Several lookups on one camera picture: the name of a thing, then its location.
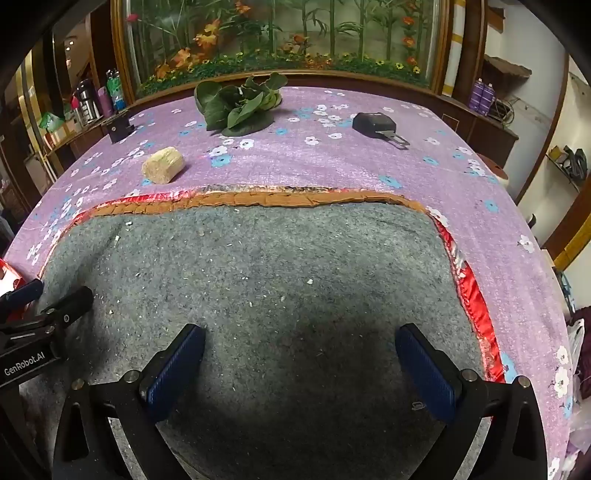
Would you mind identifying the red and white tray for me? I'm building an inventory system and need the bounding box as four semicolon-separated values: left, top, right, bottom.
0;257;27;296

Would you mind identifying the yellow white striped post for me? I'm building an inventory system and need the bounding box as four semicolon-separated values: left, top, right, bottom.
442;0;465;97

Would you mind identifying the round red stool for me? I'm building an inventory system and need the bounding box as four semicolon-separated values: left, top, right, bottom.
475;152;509;191

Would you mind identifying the bottles and flask group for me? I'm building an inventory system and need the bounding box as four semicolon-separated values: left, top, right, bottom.
74;79;100;122

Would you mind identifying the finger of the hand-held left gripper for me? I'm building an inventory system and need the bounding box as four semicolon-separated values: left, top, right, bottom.
25;285;95;334
0;279;45;320

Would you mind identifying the green bottle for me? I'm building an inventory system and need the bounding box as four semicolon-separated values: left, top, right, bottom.
106;69;127;113

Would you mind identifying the planted glass display case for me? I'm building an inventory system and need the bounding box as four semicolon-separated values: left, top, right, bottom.
111;0;455;106

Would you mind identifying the pale corn cob piece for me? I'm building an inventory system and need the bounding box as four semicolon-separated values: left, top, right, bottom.
141;146;185;185

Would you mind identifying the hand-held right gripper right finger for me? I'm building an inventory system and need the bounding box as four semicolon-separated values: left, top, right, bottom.
394;323;549;480

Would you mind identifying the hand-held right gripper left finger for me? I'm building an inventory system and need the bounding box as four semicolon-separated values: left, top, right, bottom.
52;323;207;480

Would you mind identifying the black seat belt buckle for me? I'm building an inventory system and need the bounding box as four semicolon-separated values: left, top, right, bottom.
352;112;411;150

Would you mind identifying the green bok choy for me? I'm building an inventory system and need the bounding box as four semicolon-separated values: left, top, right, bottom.
194;72;288;137

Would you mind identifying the black block stand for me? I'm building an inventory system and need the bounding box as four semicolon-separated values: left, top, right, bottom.
102;112;135;144

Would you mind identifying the green packet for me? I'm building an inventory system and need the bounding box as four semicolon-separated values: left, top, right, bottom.
39;113;66;136

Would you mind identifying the grey felt mat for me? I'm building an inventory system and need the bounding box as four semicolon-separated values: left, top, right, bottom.
21;186;507;480

